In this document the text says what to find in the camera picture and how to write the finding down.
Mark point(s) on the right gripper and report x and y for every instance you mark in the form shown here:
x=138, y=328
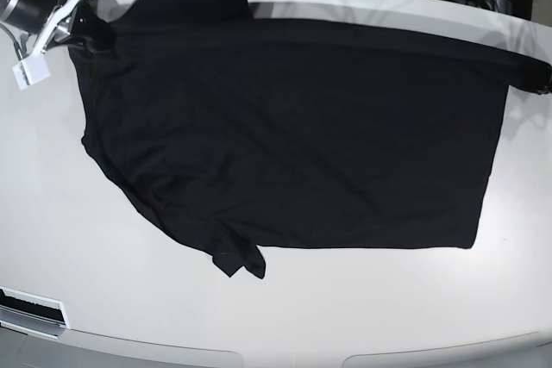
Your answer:
x=27, y=15

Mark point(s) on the black t-shirt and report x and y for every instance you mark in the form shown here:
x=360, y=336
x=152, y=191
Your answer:
x=230, y=133

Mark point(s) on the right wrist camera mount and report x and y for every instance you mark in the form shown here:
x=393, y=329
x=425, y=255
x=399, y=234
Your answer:
x=61, y=26

